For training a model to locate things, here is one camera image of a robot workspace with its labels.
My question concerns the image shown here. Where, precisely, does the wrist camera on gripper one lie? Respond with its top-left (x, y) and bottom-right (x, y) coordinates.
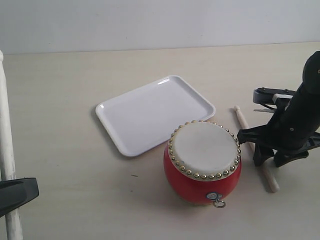
top-left (253, 87), bottom-right (296, 110)

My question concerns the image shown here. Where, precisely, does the white rectangular plastic tray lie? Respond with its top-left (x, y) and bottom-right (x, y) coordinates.
top-left (95, 75), bottom-right (216, 157)

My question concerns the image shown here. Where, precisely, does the small red drum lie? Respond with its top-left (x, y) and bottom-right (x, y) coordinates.
top-left (163, 120), bottom-right (242, 208)

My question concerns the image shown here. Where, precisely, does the black gripper body one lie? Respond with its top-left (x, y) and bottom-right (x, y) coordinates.
top-left (237, 83), bottom-right (320, 155)

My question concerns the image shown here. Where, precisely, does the wooden drumstick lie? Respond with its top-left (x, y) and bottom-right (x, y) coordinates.
top-left (0, 53), bottom-right (23, 240)
top-left (233, 105), bottom-right (280, 193)

